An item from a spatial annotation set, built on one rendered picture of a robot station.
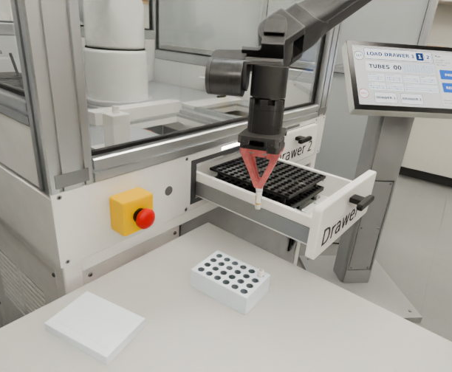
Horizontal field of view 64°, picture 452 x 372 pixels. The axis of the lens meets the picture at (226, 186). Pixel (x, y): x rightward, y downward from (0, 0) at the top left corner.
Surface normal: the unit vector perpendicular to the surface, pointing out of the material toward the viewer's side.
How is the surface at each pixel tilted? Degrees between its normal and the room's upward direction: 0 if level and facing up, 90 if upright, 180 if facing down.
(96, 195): 90
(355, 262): 90
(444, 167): 90
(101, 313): 0
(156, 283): 0
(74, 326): 0
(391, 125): 90
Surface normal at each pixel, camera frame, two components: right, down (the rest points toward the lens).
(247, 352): 0.07, -0.91
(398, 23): -0.55, 0.30
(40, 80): 0.77, 0.31
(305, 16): -0.09, -0.35
